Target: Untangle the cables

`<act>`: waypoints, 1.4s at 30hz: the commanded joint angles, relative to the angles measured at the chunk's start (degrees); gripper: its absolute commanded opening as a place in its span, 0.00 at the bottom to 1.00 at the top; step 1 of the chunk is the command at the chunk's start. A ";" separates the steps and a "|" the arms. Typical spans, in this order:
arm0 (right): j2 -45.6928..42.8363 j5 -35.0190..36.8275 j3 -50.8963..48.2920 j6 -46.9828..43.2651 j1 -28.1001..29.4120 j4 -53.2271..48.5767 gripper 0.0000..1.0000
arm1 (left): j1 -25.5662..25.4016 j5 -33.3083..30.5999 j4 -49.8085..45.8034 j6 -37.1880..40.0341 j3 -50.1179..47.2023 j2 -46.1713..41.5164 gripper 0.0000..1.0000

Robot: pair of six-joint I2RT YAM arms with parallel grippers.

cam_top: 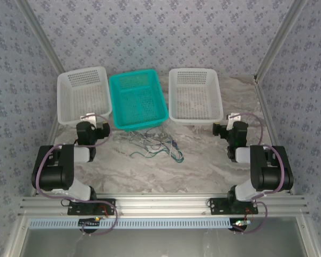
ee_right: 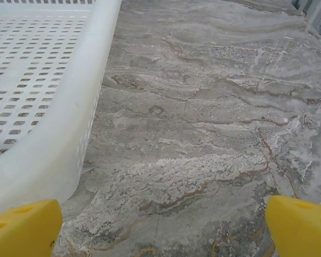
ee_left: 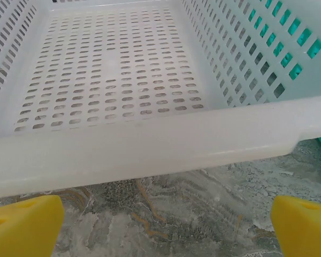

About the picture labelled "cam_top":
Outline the thin grey cable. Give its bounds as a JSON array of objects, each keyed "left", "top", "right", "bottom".
[{"left": 128, "top": 127, "right": 174, "bottom": 150}]

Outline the thin white cable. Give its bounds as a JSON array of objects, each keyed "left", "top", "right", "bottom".
[{"left": 128, "top": 128, "right": 178, "bottom": 159}]

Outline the white perforated plastic basket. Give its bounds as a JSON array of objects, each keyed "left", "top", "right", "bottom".
[
  {"left": 56, "top": 66, "right": 113, "bottom": 125},
  {"left": 168, "top": 67, "right": 225, "bottom": 126}
]

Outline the teal perforated plastic basket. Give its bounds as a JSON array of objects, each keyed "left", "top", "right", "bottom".
[{"left": 109, "top": 69, "right": 169, "bottom": 132}]

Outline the small circuit board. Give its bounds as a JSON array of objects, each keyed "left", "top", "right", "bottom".
[
  {"left": 79, "top": 218, "right": 101, "bottom": 228},
  {"left": 231, "top": 219, "right": 253, "bottom": 231}
]

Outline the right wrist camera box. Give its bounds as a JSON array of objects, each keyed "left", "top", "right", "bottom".
[{"left": 227, "top": 113, "right": 241, "bottom": 129}]

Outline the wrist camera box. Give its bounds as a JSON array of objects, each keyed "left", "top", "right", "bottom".
[
  {"left": 80, "top": 113, "right": 96, "bottom": 125},
  {"left": 227, "top": 113, "right": 241, "bottom": 129}
]

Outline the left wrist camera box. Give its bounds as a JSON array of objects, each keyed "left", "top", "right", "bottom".
[{"left": 80, "top": 113, "right": 96, "bottom": 125}]

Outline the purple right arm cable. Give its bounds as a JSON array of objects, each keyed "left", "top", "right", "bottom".
[{"left": 229, "top": 112, "right": 285, "bottom": 235}]

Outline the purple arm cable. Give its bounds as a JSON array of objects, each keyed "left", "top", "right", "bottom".
[
  {"left": 229, "top": 112, "right": 285, "bottom": 235},
  {"left": 35, "top": 113, "right": 119, "bottom": 237}
]

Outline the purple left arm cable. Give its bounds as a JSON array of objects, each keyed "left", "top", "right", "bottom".
[{"left": 35, "top": 113, "right": 119, "bottom": 237}]

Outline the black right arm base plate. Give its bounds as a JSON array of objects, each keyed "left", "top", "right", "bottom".
[{"left": 209, "top": 197, "right": 259, "bottom": 215}]

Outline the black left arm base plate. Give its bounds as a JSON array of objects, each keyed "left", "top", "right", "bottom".
[{"left": 67, "top": 198, "right": 116, "bottom": 216}]

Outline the aluminium frame rail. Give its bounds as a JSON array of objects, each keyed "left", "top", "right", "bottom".
[{"left": 18, "top": 194, "right": 310, "bottom": 216}]

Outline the white slotted cable duct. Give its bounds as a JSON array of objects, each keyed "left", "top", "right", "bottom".
[{"left": 28, "top": 217, "right": 233, "bottom": 230}]

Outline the aluminium frame post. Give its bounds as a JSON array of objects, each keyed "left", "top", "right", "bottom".
[
  {"left": 254, "top": 0, "right": 309, "bottom": 79},
  {"left": 17, "top": 0, "right": 67, "bottom": 73}
]

